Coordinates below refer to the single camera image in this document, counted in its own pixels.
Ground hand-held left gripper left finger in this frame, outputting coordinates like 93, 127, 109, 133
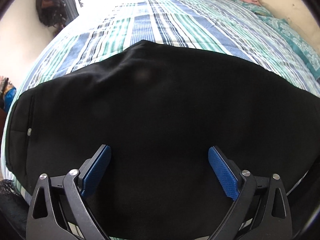
26, 144, 112, 240

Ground person's dark clothing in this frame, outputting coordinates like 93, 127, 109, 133
0, 155, 320, 240

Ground dark bags hanging on wall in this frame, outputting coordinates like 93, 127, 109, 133
35, 0, 68, 27

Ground black pants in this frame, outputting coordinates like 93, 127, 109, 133
5, 40, 320, 239

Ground striped bed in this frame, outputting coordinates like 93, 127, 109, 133
0, 0, 320, 240

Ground cream headboard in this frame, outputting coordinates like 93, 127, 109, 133
244, 0, 320, 63

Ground mixed clothes pile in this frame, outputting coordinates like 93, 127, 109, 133
0, 76, 13, 93

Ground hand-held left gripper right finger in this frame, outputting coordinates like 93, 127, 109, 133
208, 145, 293, 240

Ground large teal floral pillow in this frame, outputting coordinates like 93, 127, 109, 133
257, 15, 320, 78

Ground small teal floral pillow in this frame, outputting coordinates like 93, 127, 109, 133
230, 0, 275, 18

